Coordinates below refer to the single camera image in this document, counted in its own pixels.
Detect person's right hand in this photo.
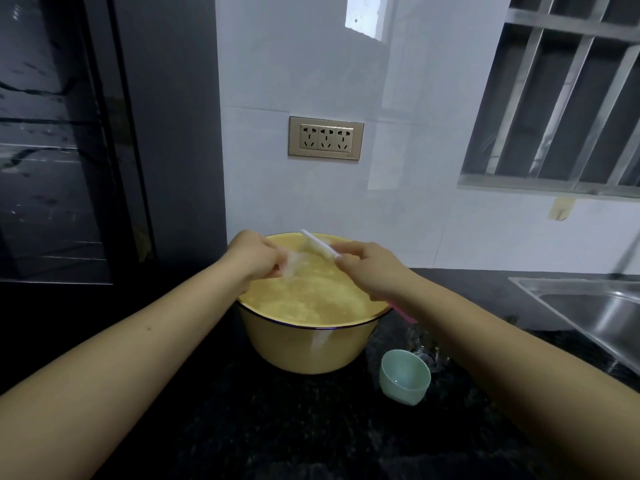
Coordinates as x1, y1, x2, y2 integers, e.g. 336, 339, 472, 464
334, 241, 417, 303

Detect person's left hand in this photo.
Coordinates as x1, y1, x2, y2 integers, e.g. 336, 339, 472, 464
224, 230, 291, 289

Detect clear plastic zip bag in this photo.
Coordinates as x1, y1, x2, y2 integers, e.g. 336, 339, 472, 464
276, 229, 344, 281

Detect person's left forearm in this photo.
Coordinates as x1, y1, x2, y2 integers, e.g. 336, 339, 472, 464
0, 265, 251, 480

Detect person's right forearm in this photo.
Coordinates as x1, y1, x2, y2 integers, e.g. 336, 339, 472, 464
390, 280, 640, 480

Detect pale yellow batter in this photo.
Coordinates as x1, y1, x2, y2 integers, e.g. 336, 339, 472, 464
240, 236, 390, 329

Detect pink utensil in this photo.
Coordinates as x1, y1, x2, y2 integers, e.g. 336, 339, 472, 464
386, 300, 419, 325

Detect yellow enamel basin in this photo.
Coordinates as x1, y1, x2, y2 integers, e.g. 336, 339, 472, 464
235, 233, 394, 375

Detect clear glass item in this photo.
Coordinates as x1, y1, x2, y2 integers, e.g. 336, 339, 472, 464
409, 334, 452, 371

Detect pale green cup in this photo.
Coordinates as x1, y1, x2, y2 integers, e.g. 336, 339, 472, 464
378, 349, 432, 407

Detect black glass-door refrigerator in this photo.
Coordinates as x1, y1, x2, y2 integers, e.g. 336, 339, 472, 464
0, 0, 227, 290

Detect stainless steel sink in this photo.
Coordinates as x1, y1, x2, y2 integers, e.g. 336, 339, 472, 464
508, 277, 640, 376

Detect window with metal bars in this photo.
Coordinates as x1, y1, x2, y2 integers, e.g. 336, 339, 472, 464
457, 0, 640, 200

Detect gold triple wall socket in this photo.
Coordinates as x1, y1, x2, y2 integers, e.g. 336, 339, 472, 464
288, 116, 365, 162

